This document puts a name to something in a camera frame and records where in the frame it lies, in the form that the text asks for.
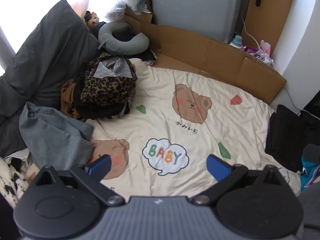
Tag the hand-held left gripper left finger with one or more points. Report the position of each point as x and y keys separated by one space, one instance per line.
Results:
x=100 y=165

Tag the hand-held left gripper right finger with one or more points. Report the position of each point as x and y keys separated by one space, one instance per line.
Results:
x=217 y=168

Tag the leopard print pants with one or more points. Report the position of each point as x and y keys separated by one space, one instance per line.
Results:
x=107 y=88

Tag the black folded clothes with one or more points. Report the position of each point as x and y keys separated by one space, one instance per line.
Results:
x=285 y=130

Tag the grey garment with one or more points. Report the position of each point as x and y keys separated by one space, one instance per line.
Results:
x=55 y=140

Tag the black garment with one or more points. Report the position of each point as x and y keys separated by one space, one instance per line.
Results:
x=100 y=112

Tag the mustard brown garment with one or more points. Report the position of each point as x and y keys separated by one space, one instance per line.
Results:
x=67 y=97

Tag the bear print blanket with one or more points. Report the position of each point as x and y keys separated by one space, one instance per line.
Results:
x=162 y=100

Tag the teal printed bag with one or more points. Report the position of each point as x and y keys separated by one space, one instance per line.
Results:
x=307 y=175

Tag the black and white cloth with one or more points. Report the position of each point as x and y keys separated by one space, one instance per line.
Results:
x=10 y=180

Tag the white sheer cloth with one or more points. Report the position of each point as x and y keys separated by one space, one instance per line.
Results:
x=107 y=68

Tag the person's grey trouser leg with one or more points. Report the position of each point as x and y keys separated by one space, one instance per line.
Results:
x=310 y=205

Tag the large cardboard sheet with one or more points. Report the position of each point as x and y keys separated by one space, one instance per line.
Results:
x=200 y=52

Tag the purple detergent bag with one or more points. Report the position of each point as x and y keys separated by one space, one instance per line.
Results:
x=260 y=56

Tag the grey neck pillow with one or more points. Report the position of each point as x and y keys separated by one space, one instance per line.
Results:
x=135 y=47

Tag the dark grey pillow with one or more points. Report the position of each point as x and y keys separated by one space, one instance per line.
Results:
x=45 y=55

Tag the pink packet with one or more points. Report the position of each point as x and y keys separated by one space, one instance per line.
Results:
x=265 y=46

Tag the plush toy bear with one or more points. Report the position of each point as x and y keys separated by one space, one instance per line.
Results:
x=93 y=20

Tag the small cardboard box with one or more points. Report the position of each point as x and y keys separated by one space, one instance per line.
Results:
x=138 y=15

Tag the clear plastic bag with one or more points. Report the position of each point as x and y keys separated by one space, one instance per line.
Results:
x=115 y=10

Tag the tall cardboard panel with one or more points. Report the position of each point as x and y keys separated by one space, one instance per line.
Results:
x=275 y=17

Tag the grey wrapped mattress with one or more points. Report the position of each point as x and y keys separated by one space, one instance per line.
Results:
x=195 y=5

